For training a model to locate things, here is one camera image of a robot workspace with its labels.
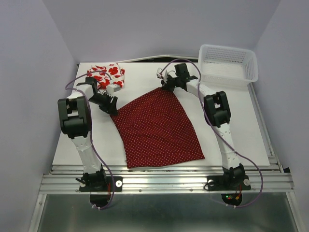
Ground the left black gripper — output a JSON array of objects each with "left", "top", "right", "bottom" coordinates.
[{"left": 88, "top": 91, "right": 118, "bottom": 116}]

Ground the white red poppy skirt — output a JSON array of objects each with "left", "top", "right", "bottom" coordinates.
[{"left": 86, "top": 62, "right": 126, "bottom": 90}]

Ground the dark red dotted skirt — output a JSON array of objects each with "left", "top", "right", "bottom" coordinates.
[{"left": 112, "top": 87, "right": 205, "bottom": 169}]

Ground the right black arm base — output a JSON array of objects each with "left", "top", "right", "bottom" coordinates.
[{"left": 203, "top": 175, "right": 252, "bottom": 207}]

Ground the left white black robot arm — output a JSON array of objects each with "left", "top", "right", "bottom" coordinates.
[{"left": 57, "top": 77, "right": 117, "bottom": 192}]

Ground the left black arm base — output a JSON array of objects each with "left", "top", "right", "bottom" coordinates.
[{"left": 75, "top": 170, "right": 123, "bottom": 210}]

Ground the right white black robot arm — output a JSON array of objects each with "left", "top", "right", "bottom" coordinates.
[{"left": 156, "top": 63, "right": 251, "bottom": 191}]

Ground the white plastic basket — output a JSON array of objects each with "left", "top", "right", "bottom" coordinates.
[{"left": 198, "top": 44, "right": 259, "bottom": 87}]

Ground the white table board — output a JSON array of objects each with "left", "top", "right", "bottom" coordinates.
[{"left": 52, "top": 57, "right": 271, "bottom": 167}]

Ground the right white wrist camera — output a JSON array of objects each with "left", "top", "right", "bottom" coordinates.
[{"left": 156, "top": 68, "right": 169, "bottom": 85}]

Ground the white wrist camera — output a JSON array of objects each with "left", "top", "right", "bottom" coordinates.
[
  {"left": 106, "top": 84, "right": 121, "bottom": 94},
  {"left": 156, "top": 68, "right": 169, "bottom": 85}
]

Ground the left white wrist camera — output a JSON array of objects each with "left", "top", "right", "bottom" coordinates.
[{"left": 106, "top": 84, "right": 121, "bottom": 94}]

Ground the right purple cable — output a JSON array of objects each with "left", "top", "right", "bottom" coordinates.
[{"left": 157, "top": 59, "right": 264, "bottom": 210}]

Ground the purple cable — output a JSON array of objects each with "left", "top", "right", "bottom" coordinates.
[
  {"left": 157, "top": 59, "right": 264, "bottom": 210},
  {"left": 64, "top": 73, "right": 116, "bottom": 210}
]

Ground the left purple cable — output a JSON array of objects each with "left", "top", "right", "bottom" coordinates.
[{"left": 64, "top": 73, "right": 116, "bottom": 210}]

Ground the aluminium rail frame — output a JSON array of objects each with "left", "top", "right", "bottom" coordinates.
[{"left": 29, "top": 85, "right": 303, "bottom": 232}]

